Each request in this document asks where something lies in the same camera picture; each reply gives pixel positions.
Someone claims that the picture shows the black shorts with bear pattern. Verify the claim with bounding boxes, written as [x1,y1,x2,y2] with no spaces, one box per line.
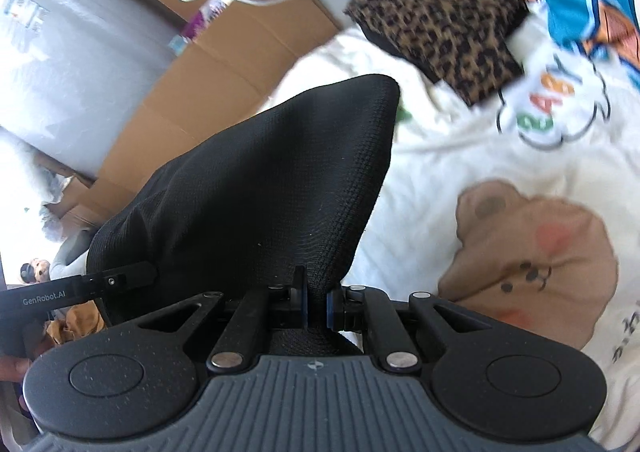
[87,75,400,323]

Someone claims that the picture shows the person's left hand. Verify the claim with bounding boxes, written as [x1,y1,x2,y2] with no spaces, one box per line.
[0,356,32,384]

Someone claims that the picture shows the small bear plush toy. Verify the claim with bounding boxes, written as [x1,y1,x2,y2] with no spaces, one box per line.
[20,258,51,284]

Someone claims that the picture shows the brown crumpled garment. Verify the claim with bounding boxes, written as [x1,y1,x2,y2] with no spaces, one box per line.
[46,300,106,346]

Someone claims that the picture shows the grey neck pillow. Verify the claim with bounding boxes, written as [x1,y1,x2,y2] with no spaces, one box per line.
[49,229,96,281]

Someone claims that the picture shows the white plastic bag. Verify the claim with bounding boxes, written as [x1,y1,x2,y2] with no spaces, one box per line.
[1,128,70,242]

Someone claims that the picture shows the cream bear print bedsheet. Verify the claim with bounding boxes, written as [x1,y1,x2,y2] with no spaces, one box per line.
[267,16,639,451]

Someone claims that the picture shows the flattened brown cardboard box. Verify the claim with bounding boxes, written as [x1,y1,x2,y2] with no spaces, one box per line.
[62,0,338,227]

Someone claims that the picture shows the leopard print folded garment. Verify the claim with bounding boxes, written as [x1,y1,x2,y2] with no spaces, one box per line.
[344,0,529,106]

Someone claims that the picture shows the detergent bottles by wall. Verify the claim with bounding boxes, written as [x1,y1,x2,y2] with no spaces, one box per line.
[169,0,233,56]

